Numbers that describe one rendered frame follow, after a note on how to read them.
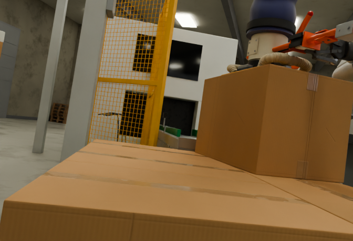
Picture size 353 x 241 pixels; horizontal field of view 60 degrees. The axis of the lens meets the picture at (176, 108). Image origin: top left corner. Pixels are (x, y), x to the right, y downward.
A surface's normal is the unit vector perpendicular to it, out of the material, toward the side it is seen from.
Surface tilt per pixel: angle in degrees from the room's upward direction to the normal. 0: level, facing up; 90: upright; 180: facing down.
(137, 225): 90
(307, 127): 90
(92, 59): 90
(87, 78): 90
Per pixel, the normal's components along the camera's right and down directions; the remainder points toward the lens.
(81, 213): 0.15, -0.03
